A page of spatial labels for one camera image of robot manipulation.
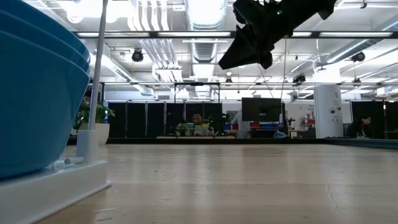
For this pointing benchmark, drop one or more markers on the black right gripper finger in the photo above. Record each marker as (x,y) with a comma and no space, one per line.
(261,56)
(242,43)

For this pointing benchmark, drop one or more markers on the black television screen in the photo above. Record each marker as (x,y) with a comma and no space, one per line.
(262,109)

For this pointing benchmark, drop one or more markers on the person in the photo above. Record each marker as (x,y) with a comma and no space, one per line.
(198,119)
(362,126)
(88,98)
(237,124)

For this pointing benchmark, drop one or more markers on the white round column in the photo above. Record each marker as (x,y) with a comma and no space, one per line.
(328,112)

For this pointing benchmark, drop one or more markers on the small yellow container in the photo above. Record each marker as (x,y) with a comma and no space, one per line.
(205,126)

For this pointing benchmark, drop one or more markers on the small green container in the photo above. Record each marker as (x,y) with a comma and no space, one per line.
(198,126)

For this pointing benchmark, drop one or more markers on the small potted plant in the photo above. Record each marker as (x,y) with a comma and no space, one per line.
(181,128)

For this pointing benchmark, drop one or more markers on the black partition panels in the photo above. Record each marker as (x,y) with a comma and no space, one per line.
(136,119)

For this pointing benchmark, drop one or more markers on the green plant in white pot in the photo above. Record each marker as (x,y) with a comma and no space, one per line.
(102,133)

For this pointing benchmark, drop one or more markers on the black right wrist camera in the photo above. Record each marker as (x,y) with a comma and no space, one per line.
(248,11)

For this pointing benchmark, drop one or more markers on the silver ceiling duct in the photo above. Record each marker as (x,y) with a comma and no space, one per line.
(205,31)

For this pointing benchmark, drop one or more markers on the black hanging camera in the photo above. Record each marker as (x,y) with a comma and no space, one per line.
(358,57)
(137,56)

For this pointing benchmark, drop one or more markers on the black metal frame stand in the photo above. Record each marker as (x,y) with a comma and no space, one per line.
(175,93)

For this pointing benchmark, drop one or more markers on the black aluminium frame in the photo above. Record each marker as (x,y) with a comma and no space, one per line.
(248,140)

